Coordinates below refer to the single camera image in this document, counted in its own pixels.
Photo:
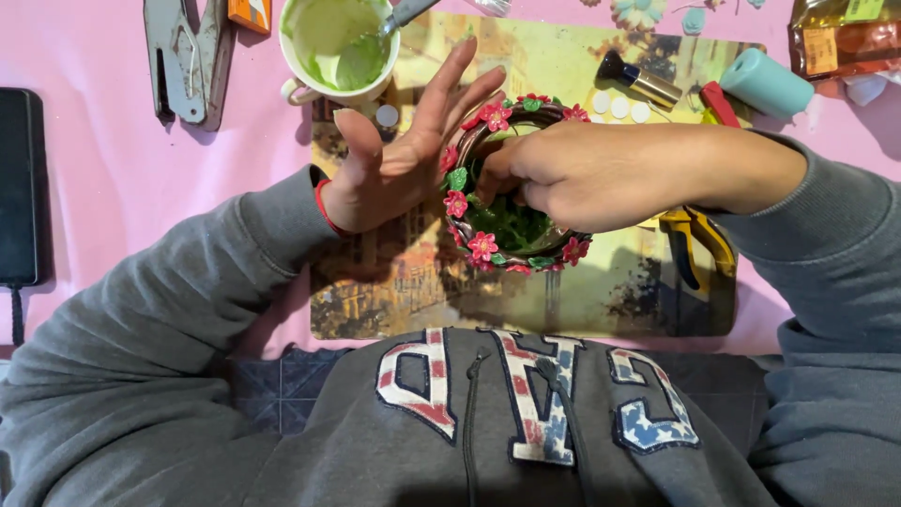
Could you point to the teal cylinder roller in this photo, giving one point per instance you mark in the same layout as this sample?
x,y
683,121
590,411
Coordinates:
x,y
767,83

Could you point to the grey metal punch tool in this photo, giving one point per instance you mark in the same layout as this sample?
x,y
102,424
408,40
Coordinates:
x,y
204,70

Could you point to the small teal clay piece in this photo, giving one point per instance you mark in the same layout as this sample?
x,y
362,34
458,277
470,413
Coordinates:
x,y
693,21

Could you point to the green filling in basket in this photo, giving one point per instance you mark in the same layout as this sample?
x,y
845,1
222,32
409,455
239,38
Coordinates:
x,y
514,229

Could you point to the grey hoodie with letters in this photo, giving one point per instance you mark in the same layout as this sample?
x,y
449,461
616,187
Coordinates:
x,y
493,443

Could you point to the red craft knife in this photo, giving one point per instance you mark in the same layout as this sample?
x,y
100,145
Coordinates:
x,y
719,102

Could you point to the orange box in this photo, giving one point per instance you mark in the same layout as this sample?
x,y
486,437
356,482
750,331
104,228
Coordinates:
x,y
250,13

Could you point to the painted-print placemat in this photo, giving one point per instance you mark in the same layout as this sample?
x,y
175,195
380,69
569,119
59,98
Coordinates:
x,y
394,296

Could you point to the pink tablecloth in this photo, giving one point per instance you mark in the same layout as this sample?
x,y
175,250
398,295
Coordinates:
x,y
141,176

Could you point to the white round disc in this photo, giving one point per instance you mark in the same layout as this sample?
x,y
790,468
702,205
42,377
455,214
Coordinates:
x,y
387,115
601,103
640,112
620,108

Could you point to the person's left hand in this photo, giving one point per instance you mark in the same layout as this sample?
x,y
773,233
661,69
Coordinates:
x,y
394,169

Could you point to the black phone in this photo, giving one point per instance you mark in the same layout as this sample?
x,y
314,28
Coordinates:
x,y
20,183

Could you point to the teal clay flower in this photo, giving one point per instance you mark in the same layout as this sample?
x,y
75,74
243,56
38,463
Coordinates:
x,y
637,13

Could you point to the green paste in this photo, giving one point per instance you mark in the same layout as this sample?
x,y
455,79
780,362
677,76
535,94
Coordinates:
x,y
317,35

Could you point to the black gold brush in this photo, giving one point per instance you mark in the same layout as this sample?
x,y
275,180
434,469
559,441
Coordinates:
x,y
651,84

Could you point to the white cup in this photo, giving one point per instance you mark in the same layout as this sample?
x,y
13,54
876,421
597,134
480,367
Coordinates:
x,y
373,88

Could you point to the person's right fingers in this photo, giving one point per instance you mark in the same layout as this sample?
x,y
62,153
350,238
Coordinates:
x,y
503,172

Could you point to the brown basket with pink flowers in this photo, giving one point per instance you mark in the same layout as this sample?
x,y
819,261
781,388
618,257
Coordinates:
x,y
484,246

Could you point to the white plastic piece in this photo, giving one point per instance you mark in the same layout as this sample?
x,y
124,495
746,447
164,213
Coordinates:
x,y
867,88

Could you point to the clear packet with orange contents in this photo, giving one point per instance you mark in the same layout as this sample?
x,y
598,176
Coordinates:
x,y
845,42

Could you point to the person's right hand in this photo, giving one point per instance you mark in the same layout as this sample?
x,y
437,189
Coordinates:
x,y
605,172

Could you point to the clear plastic wrapper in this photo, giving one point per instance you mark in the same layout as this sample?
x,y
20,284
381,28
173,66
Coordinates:
x,y
489,5

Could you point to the metal spoon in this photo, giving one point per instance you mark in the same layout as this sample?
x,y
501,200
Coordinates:
x,y
406,12

